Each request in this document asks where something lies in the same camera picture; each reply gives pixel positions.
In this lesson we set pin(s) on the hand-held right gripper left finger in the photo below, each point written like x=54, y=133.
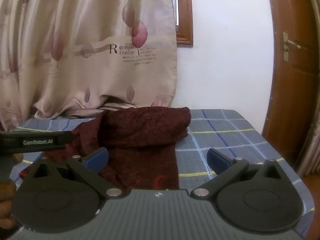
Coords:
x=98, y=159

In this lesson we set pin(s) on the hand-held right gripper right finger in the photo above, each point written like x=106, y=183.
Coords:
x=217, y=160

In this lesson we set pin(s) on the maroon lace garment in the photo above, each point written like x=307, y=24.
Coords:
x=140, y=140

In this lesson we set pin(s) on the person's left hand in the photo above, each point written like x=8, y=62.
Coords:
x=6, y=200

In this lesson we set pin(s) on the plaid grey bed sheet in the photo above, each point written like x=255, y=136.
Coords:
x=225, y=135

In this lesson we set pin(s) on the patterned beige door curtain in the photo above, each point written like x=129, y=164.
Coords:
x=312, y=150

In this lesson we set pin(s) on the brown wooden door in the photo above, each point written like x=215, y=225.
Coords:
x=295, y=85

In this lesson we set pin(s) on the beige leaf print curtain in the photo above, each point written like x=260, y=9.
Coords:
x=87, y=30

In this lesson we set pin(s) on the wooden window frame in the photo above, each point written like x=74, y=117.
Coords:
x=185, y=17

